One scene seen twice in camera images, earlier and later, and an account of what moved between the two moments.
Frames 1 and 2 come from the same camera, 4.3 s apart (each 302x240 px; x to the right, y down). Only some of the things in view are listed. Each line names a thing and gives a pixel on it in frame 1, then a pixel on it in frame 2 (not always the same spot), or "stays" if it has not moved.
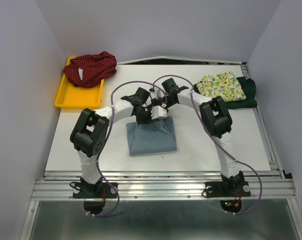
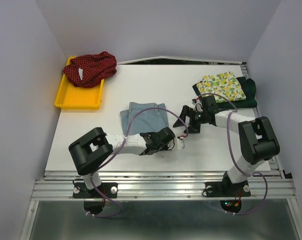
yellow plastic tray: (71, 97) stays
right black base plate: (228, 189) stays
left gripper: (139, 121) to (167, 147)
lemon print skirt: (224, 85) stays
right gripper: (156, 102) to (187, 111)
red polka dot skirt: (86, 71) stays
